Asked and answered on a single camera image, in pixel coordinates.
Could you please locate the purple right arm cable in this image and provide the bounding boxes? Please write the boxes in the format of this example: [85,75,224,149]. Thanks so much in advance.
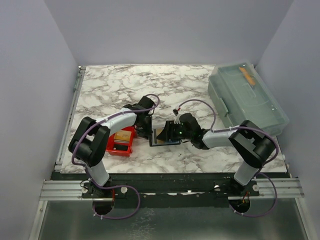
[176,98,280,218]

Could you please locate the cards in red bin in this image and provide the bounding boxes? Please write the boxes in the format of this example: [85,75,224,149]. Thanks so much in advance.
[113,130,132,143]

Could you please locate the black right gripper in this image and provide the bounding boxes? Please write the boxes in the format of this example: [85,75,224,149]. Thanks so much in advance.
[156,120,193,143]

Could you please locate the aluminium rail frame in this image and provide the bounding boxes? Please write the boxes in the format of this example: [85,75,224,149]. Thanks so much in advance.
[31,65,310,240]

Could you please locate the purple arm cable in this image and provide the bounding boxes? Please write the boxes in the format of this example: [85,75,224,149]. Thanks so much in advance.
[176,98,280,218]
[71,93,161,221]

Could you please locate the yellow credit card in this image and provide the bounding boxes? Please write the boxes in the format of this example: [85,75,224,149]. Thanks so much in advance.
[152,128,166,146]

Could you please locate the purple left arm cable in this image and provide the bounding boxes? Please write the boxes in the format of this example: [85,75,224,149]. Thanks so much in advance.
[71,93,161,221]

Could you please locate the black leather card holder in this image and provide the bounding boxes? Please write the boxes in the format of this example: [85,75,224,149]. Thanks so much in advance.
[148,127,181,147]

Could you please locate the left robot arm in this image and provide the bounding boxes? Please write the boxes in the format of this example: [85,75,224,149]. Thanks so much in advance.
[68,93,160,198]

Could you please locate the green plastic storage box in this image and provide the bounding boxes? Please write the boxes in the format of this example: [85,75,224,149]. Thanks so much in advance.
[207,61,289,137]

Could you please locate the orange tool inside box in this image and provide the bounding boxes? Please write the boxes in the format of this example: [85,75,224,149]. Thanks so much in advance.
[238,67,256,86]

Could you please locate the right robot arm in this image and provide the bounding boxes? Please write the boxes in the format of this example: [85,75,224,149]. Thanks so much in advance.
[156,113,279,196]

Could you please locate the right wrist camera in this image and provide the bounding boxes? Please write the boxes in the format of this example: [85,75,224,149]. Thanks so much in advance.
[172,106,181,124]

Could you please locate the black card in bin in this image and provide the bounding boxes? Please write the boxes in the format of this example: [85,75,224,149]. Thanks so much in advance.
[113,143,129,152]

